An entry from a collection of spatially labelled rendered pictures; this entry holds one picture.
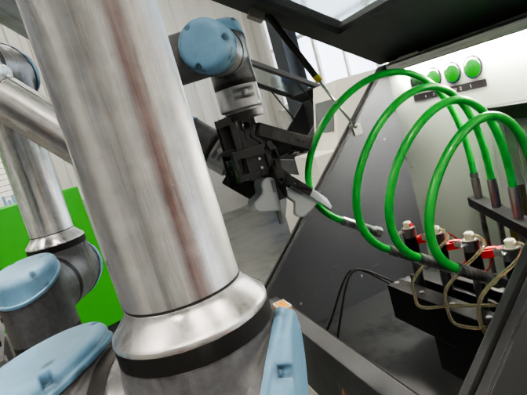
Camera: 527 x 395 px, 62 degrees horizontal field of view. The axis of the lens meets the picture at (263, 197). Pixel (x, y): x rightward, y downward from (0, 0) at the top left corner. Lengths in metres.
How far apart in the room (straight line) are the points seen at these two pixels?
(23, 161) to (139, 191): 0.70
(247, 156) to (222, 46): 0.20
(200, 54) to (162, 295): 0.42
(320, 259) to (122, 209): 0.96
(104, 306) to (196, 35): 3.57
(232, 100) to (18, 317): 0.51
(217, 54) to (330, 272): 0.77
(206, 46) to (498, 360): 0.55
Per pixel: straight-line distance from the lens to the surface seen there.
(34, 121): 0.80
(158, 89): 0.28
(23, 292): 0.85
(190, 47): 0.65
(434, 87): 0.88
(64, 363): 0.36
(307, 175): 0.86
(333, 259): 1.23
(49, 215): 0.96
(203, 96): 7.85
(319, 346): 0.90
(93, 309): 4.05
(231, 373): 0.30
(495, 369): 0.64
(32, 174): 0.96
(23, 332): 0.87
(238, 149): 0.75
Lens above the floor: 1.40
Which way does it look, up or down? 10 degrees down
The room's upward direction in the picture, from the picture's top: 16 degrees counter-clockwise
